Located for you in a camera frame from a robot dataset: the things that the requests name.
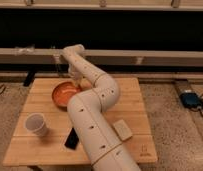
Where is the orange ceramic bowl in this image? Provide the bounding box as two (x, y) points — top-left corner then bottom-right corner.
(52, 81), (81, 107)

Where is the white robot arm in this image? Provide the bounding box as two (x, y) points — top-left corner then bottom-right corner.
(63, 44), (141, 171)

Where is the black smartphone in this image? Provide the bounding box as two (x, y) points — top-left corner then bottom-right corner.
(65, 128), (79, 150)

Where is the white paper cup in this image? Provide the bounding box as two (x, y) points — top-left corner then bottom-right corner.
(24, 113), (48, 137)

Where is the beige sponge block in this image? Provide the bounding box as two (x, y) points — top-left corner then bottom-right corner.
(113, 120), (132, 141)

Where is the wooden table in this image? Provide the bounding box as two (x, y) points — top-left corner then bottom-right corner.
(3, 78), (158, 166)

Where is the blue power adapter box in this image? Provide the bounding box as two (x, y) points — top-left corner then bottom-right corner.
(180, 93), (201, 108)

